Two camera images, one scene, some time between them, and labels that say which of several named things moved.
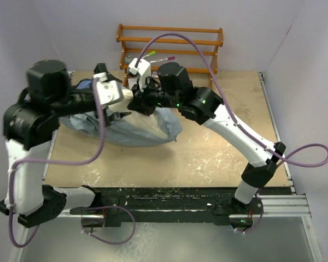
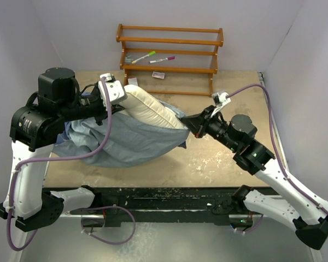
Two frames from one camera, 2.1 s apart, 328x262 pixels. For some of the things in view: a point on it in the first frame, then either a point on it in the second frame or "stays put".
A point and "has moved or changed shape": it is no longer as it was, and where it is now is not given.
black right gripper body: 154,96 to 214,126
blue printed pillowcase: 86,127 has moved or changed shape
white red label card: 154,74 stays put
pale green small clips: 128,60 stays put
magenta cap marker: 171,58 stays put
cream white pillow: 153,123 has moved or changed shape
